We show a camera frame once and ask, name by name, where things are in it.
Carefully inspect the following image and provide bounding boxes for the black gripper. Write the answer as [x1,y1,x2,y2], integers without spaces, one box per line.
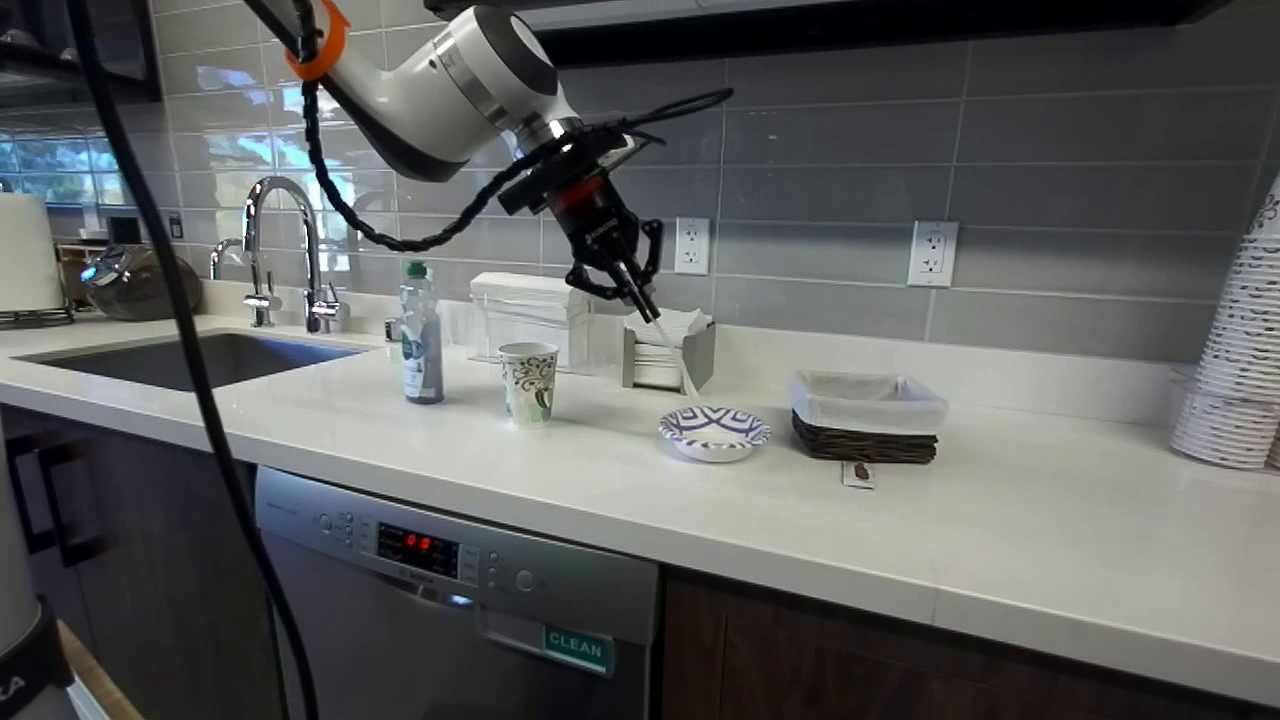
[531,124,669,326]

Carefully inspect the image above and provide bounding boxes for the patterned paper cup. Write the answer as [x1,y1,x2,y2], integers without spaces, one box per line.
[495,338,563,428]

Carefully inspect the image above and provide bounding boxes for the blue white patterned bowl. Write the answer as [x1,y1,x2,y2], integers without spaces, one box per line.
[653,399,775,469]

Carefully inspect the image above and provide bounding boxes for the grey napkin holder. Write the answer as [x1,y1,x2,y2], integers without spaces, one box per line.
[621,303,718,399]

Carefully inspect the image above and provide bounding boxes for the clear paper towel dispenser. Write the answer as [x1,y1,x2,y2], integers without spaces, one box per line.
[462,269,590,366]

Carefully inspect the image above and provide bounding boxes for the dish soap bottle green cap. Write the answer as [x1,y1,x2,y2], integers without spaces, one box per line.
[396,260,447,406]

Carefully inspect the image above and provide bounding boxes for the black tray with white liner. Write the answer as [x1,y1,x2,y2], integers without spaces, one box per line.
[785,373,950,469]

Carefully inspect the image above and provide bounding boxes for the chrome kitchen faucet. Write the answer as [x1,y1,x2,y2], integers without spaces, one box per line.
[235,172,347,337]

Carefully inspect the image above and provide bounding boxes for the black upper cabinet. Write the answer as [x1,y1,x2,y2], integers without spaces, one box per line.
[433,0,1235,71]

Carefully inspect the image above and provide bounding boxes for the small chrome side faucet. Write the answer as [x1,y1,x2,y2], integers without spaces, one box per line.
[208,237,289,332]

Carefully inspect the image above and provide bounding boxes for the stainless steel dishwasher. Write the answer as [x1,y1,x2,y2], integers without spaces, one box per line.
[250,469,664,720]

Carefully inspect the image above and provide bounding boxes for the steel sink basin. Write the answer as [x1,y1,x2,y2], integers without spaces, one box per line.
[18,326,361,394]

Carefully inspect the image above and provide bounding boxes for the dark wood base cabinet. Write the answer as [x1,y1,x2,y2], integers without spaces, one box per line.
[653,562,1280,720]

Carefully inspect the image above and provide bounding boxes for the dark cabinet under sink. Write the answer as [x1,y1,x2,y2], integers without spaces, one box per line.
[2,403,289,720]

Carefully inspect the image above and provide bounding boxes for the white paper towel roll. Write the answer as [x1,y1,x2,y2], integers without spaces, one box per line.
[0,187,66,324]

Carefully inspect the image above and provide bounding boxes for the tall stack of paper cups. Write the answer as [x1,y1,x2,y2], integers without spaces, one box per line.
[1167,172,1280,474]

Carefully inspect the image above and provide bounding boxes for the aluminium wood robot stand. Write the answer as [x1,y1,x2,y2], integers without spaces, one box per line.
[53,617,143,720]

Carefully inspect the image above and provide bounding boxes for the white wall outlet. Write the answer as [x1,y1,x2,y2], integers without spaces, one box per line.
[902,217,965,290]
[669,210,714,281]

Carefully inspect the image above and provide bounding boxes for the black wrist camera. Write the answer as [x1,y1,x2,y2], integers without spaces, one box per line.
[495,154,563,219]

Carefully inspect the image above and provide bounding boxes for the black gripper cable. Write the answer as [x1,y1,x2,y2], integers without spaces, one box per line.
[293,0,741,255]

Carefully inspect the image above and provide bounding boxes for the orange cable strap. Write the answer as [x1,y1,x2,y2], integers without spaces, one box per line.
[285,0,355,82]

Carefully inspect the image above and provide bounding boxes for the long black power cable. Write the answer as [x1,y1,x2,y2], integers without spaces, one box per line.
[59,0,324,720]

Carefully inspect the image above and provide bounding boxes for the black cabinet handle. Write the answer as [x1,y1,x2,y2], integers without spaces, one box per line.
[49,435,109,567]
[9,431,65,554]

